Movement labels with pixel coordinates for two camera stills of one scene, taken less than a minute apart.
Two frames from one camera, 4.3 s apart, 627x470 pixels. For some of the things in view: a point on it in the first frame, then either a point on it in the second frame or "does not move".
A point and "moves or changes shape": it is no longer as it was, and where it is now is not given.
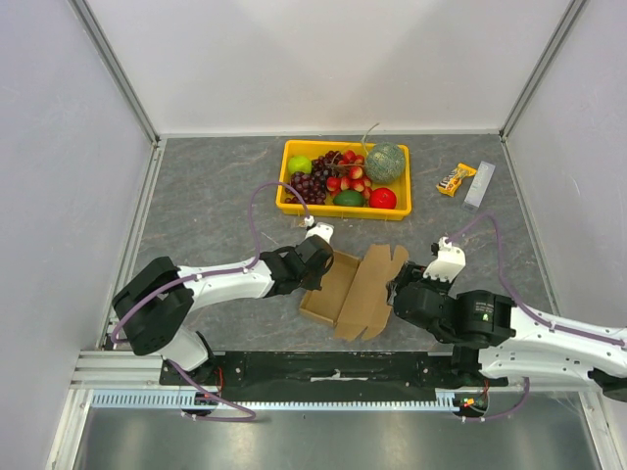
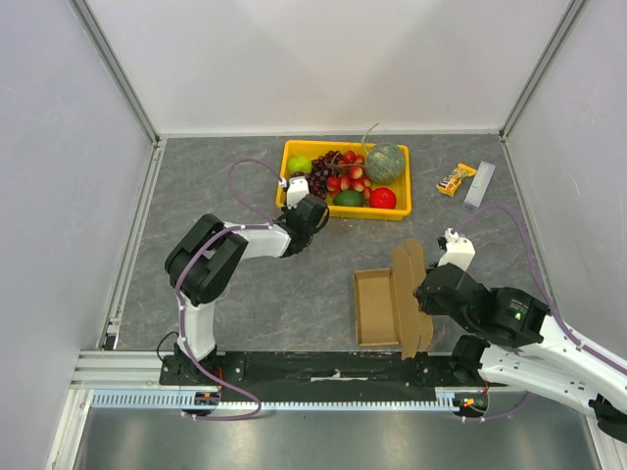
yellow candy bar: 451,182 does not move
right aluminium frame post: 540,68 does not move
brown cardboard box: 353,294 moves or changes shape
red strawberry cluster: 356,181 does not move
